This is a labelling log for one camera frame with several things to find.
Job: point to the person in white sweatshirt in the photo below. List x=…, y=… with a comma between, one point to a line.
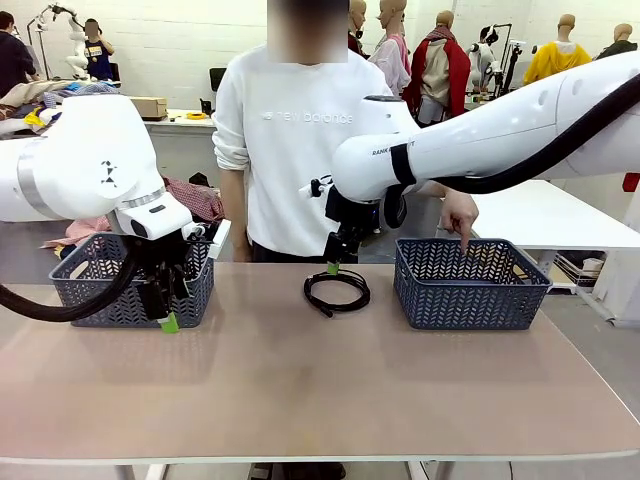
x=290, y=175

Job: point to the red object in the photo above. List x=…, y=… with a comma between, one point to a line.
x=632, y=181

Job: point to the black tripod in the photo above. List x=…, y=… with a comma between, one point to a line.
x=514, y=60

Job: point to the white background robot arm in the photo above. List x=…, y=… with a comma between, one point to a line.
x=75, y=40

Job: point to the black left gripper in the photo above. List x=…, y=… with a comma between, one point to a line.
x=160, y=260

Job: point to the person in navy vest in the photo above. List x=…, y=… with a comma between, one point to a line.
x=99, y=57

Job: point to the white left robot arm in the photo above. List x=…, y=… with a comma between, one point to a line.
x=75, y=150

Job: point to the white black humanoid robot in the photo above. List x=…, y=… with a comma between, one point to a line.
x=485, y=57

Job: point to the mannequin in dark green top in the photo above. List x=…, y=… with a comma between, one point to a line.
x=620, y=47

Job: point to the white side table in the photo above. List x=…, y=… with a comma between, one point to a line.
x=550, y=215

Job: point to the white table leg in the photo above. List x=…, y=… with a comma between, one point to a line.
x=430, y=471
x=142, y=472

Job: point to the person's left hand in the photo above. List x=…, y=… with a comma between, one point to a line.
x=462, y=212

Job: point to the mannequin in red cape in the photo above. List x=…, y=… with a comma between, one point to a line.
x=440, y=70

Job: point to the white background table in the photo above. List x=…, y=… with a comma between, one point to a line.
x=180, y=145

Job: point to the mannequin in pink shirt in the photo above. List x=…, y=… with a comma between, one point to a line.
x=392, y=55

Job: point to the person's right forearm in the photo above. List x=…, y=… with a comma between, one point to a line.
x=234, y=200

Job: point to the mannequin in yellow hoodie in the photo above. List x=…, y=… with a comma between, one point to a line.
x=557, y=60

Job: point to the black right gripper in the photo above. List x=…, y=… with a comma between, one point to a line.
x=352, y=217

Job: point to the yellow tape roll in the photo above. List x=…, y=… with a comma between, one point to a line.
x=196, y=116

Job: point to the cardboard box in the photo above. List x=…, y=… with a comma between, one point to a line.
x=149, y=107

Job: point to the grey plastic mesh basket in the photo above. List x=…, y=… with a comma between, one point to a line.
x=465, y=305
x=100, y=295

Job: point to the person's right hand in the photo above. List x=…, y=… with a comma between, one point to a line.
x=241, y=247

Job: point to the mannequin in dark red top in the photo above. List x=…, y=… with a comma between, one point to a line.
x=356, y=35

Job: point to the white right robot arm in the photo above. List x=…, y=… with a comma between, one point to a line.
x=475, y=135

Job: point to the person in dark jacket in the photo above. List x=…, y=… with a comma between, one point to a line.
x=15, y=60

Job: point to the pile of mixed clothes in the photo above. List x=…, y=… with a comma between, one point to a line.
x=45, y=97

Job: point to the red plaid cloth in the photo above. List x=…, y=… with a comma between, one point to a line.
x=197, y=200

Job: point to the pink cloth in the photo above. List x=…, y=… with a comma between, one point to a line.
x=80, y=232

